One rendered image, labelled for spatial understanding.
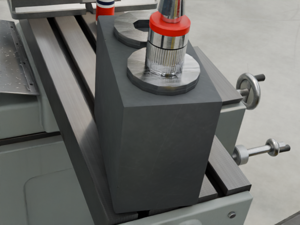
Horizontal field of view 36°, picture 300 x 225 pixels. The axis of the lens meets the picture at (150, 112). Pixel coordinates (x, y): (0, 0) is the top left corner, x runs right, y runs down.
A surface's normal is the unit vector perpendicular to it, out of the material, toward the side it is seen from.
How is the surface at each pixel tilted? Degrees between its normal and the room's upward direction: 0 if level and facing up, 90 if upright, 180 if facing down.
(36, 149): 90
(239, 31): 0
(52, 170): 90
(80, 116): 0
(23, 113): 90
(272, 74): 0
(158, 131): 90
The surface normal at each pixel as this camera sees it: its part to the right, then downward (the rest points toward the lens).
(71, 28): 0.10, -0.78
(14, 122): 0.37, 0.61
